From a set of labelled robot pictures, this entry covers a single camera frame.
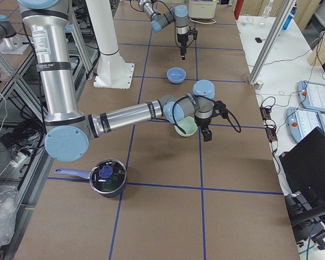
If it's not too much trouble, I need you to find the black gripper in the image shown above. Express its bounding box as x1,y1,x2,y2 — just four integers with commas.
177,34,189,60
194,110,212,142

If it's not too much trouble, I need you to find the green bowl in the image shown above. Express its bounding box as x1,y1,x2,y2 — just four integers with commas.
175,116,198,137

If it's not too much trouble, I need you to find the blue bowl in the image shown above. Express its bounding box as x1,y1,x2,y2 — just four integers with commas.
166,67,186,84

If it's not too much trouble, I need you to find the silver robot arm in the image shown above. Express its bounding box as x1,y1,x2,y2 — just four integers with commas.
19,1,215,162
130,0,197,60

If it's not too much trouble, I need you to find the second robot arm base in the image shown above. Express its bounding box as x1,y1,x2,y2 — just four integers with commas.
0,15,28,55

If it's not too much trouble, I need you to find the white appliance box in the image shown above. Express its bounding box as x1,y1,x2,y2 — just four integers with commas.
188,0,217,20

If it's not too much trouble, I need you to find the orange black usb hub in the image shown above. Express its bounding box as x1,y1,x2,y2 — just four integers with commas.
260,107,278,143

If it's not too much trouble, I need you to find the clear plastic bottle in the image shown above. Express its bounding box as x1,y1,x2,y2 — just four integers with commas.
261,0,274,22

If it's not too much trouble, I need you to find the lower teach pendant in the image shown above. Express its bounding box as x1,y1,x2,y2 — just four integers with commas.
287,107,325,143

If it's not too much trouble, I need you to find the teach pendant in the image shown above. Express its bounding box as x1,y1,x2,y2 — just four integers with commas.
287,107,325,143
297,81,325,113

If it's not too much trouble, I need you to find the black laptop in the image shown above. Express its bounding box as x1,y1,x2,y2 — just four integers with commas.
279,127,325,203

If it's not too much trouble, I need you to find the blue saucepan with glass lid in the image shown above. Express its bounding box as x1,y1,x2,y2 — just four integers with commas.
54,159,127,198

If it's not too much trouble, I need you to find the blue water bottle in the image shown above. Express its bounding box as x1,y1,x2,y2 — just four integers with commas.
282,2,297,30

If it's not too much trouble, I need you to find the upper teach pendant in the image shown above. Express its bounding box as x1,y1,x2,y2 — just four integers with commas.
297,81,325,113

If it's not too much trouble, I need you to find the crumpled plastic bag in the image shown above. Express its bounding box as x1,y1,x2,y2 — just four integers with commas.
0,185,18,246

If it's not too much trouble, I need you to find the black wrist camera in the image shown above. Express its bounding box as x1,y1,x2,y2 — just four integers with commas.
212,101,229,119
189,28,198,41

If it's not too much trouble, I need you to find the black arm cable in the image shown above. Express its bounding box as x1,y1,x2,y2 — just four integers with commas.
172,93,243,133

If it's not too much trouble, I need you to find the white camera pillar with base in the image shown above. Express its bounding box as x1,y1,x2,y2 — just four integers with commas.
86,0,135,89

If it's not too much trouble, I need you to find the aluminium frame post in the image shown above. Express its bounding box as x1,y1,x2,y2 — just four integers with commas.
248,0,296,85

